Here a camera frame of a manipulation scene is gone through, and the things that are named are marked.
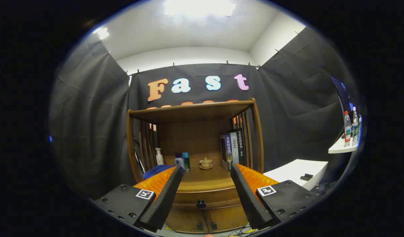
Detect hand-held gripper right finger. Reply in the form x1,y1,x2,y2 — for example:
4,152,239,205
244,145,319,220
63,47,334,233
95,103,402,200
230,163,318,230

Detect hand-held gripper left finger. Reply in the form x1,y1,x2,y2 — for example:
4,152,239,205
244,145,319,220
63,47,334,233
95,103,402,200
93,166,183,232

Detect wooden drawer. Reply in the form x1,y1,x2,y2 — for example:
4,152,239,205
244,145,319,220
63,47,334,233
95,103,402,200
173,188,244,209

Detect wooden countertop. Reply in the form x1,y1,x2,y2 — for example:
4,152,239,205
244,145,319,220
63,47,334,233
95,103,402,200
176,164,237,192

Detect wooden cabinet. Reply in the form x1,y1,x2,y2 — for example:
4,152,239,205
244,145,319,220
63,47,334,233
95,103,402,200
126,98,265,234

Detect blue towel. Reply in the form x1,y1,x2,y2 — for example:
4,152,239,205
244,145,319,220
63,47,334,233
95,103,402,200
143,165,184,180

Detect grey book with dark cover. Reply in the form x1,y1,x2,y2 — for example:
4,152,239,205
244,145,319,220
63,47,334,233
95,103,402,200
220,133,234,171

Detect white box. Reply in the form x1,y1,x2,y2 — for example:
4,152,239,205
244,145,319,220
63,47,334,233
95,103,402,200
263,159,329,191

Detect white shelf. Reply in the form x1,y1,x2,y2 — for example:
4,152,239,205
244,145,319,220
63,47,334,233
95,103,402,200
328,137,359,154

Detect water bottle with green label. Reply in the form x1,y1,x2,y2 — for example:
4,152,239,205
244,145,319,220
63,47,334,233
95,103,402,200
352,106,359,147

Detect dark blue poster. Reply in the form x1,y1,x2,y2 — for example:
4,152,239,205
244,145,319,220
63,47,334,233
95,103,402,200
330,75,354,114

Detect small ceiling light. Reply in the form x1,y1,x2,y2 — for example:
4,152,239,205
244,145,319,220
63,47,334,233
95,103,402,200
93,26,110,40

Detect large ceiling light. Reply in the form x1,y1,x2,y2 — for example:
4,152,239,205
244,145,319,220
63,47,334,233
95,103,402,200
164,0,237,17

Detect floor cables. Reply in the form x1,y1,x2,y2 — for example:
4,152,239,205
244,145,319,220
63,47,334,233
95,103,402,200
222,224,255,237

